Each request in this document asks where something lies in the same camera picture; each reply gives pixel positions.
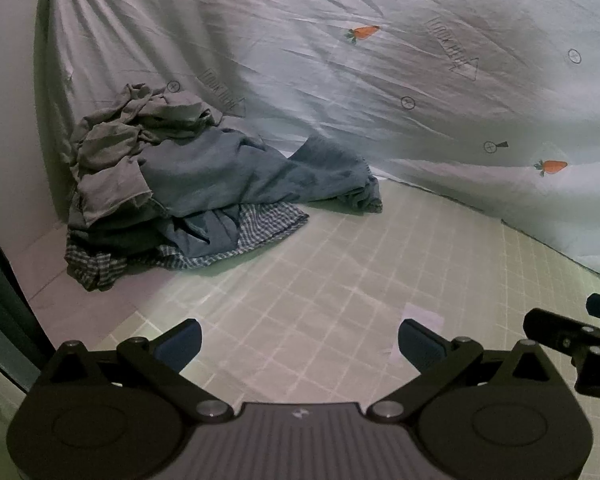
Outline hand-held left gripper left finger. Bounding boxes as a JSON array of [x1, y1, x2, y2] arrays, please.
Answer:
[[45, 319, 233, 420]]

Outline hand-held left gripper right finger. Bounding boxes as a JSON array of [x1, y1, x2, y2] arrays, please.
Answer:
[[366, 319, 566, 422]]

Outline grey shorts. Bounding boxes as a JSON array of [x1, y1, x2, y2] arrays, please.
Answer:
[[114, 82, 226, 136], [70, 115, 155, 227]]

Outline green grid mat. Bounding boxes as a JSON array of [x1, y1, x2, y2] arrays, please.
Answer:
[[0, 180, 600, 480]]

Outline blue checked garment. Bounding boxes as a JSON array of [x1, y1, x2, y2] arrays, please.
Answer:
[[64, 202, 310, 292]]

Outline dark panel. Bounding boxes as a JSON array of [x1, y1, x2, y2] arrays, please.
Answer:
[[0, 205, 48, 396]]

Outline blue-grey garment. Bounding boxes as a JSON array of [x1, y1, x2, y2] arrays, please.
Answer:
[[69, 127, 384, 261]]

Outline white carrot print sheet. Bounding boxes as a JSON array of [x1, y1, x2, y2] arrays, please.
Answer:
[[34, 0, 600, 283]]

